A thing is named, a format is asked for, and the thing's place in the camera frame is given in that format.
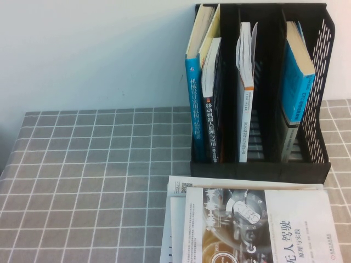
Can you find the black spine robotics book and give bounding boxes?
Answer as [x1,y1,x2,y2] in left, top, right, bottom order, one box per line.
[201,37,223,164]

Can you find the plain pale white book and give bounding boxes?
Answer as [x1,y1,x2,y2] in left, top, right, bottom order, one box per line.
[169,196,188,263]

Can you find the white book with QR code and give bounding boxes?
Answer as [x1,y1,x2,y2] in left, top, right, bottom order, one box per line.
[159,175,324,263]

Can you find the black perforated book stand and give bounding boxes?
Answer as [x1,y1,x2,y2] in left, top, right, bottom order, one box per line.
[189,2,336,185]

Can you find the white spine book orange stripe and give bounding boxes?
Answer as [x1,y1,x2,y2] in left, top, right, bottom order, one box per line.
[235,21,259,163]

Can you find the grey checkered tablecloth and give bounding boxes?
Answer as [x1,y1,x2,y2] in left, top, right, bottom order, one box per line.
[0,99,351,263]

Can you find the white book with gear picture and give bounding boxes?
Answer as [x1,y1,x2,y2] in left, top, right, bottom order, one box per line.
[180,187,345,263]

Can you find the thick blue spine book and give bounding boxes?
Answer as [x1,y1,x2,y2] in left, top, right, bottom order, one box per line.
[184,3,216,162]

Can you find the blue cover book grey spine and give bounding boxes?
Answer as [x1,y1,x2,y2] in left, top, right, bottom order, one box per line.
[279,20,316,163]

